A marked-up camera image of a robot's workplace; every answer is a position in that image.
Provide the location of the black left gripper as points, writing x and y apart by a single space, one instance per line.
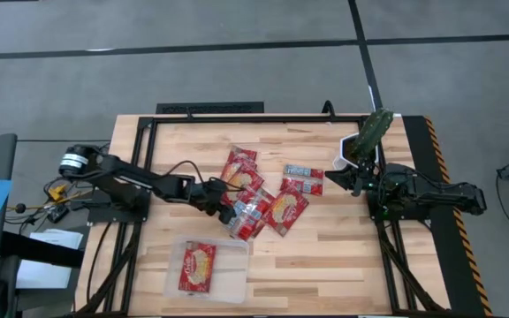
214 196

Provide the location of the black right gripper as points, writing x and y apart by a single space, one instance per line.
359 180

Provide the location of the red popcorn bag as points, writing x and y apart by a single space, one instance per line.
303 181
197 267
254 213
245 180
242 155
285 209

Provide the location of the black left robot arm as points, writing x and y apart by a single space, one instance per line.
117 170

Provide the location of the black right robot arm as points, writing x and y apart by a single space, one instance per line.
440 192

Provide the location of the white plant pot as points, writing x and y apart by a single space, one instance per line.
342 152

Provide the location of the green cactus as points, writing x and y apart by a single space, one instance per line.
371 132

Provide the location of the clear plastic basket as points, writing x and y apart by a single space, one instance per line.
234 274

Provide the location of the black mat with hazard stripe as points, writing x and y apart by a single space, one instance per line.
418 141

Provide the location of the black floor vent grille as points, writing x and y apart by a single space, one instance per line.
210 108

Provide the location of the small black box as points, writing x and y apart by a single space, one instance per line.
58 214

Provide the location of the white paper sheets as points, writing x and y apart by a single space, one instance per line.
55 238

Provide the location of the black bar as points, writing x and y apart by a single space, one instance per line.
38 249

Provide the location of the black round knob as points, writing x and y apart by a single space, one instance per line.
20 208

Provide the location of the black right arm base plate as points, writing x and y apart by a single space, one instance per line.
413 214

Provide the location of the black metal table frame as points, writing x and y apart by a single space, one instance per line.
259 119

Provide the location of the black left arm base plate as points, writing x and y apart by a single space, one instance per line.
104 214

